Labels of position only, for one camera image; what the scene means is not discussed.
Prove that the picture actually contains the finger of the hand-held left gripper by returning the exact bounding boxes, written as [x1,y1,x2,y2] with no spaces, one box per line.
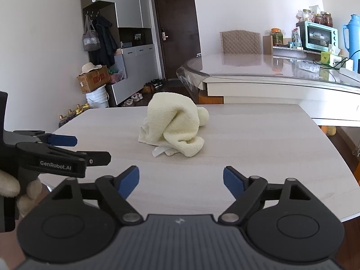
[76,151,111,167]
[14,131,78,147]

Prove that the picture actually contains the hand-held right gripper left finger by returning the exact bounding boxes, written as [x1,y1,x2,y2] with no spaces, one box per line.
[52,166,143,225]

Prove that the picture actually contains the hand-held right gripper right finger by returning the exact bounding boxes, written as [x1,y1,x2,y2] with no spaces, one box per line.
[218,166,313,225]

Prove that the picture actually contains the cream towel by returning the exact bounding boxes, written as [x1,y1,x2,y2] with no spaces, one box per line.
[138,91,210,158]

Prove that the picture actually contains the person's left hand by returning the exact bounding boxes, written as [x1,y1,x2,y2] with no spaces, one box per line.
[0,170,43,217]

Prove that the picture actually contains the group of oil bottles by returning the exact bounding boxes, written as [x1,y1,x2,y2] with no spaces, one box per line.
[58,104,90,128]

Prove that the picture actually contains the white plastic bucket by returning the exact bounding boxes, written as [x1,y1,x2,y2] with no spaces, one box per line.
[85,86,110,109]

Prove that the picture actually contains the brown cardboard box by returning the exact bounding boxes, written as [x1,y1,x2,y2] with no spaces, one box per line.
[77,65,110,94]

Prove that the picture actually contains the straw hat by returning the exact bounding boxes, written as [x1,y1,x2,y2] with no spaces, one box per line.
[81,62,102,75]

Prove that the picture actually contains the pink cloth items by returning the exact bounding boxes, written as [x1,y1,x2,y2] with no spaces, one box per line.
[109,67,127,84]

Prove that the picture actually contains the white dining table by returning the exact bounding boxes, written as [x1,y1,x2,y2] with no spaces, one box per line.
[176,53,360,127]

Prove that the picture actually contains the grey hanging bag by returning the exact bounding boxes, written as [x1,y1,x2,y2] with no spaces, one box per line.
[82,15,101,52]

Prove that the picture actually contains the black hanging coat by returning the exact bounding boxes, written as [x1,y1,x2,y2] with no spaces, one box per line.
[93,15,119,66]

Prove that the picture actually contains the clear plastic bag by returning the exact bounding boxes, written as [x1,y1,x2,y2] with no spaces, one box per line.
[292,60,321,79]

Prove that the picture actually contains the beige quilted chair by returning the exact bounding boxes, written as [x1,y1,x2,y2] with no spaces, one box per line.
[220,30,261,54]

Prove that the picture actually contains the small plain cardboard box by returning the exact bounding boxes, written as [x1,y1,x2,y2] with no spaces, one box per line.
[263,35,273,55]

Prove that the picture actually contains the grey white cabinet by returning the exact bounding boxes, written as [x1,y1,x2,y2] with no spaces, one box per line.
[80,0,158,106]

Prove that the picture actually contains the dark brown door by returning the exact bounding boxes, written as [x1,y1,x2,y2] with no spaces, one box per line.
[153,0,201,81]

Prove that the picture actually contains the orange lid glass jar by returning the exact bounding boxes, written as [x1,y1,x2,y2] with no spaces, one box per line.
[270,28,284,46]

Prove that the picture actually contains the green tissue box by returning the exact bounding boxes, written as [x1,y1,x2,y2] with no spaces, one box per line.
[321,44,342,65]

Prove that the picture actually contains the teal toaster oven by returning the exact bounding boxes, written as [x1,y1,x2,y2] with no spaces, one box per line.
[295,20,339,52]

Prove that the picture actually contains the blue thermos jug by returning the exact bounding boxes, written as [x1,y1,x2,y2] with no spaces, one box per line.
[342,14,360,74]

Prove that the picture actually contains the group of food jars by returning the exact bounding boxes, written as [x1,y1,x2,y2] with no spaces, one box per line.
[295,6,334,27]

